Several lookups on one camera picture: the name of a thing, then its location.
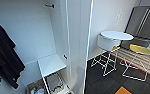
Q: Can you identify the white wardrobe cabinet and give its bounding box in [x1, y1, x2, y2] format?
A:
[0, 0, 95, 94]

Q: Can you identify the grey storage bin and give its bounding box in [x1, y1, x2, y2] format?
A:
[25, 79, 47, 94]
[45, 72, 73, 94]

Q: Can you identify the stainless steel refrigerator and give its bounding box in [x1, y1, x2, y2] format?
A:
[121, 4, 150, 48]

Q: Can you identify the white wardrobe door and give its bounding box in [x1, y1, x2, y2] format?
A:
[64, 0, 95, 94]

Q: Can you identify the black hanging garment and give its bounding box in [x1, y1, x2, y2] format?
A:
[0, 21, 27, 90]

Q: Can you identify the white round high table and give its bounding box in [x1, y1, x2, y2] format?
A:
[99, 30, 135, 42]

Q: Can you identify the yellow seat wire stool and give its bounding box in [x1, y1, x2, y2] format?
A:
[120, 43, 150, 83]

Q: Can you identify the black wardrobe hook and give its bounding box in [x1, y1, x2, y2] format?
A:
[44, 2, 56, 9]

